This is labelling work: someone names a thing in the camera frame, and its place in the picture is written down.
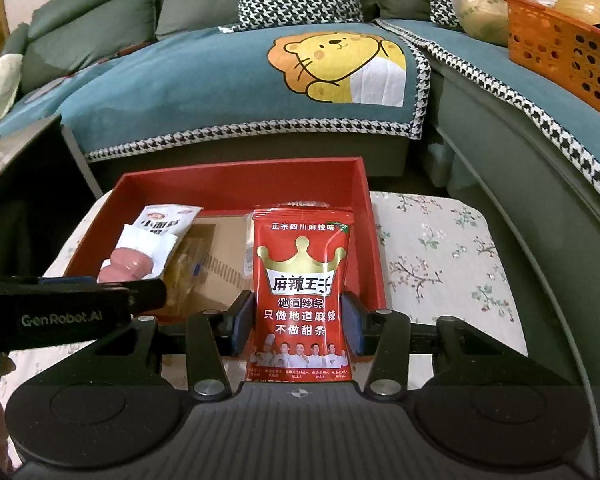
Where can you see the red spicy strip packet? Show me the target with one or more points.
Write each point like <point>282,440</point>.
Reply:
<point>300,270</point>

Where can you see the red cardboard box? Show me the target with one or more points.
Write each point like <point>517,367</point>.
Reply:
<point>230,190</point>

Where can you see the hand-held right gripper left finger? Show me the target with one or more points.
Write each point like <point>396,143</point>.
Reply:
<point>240,320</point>

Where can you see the plain teal sofa cover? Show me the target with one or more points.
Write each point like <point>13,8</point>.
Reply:
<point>20,115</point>

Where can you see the teal lion print sofa cover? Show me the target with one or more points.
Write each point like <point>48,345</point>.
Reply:
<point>472,50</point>
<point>205,90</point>

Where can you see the clear yellow crisps packet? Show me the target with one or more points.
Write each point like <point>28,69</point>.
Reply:
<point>182,270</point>

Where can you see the green sofa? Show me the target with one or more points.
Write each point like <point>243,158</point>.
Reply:
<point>555,210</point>

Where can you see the white sausage snack packet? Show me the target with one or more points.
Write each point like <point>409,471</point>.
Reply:
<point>145,245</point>

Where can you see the dark side table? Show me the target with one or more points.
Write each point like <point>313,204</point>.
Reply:
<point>25,155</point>

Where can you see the clear plastic bag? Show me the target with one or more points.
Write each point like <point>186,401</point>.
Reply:
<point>485,10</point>

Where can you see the orange plastic basket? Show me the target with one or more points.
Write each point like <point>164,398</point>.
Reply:
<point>570,50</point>

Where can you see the pale cloth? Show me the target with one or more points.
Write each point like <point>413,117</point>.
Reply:
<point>0,90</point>

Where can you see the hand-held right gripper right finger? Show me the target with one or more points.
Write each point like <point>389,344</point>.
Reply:
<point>352,325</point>

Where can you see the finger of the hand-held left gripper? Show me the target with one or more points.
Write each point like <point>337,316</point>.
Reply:
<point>145,296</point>
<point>70,280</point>

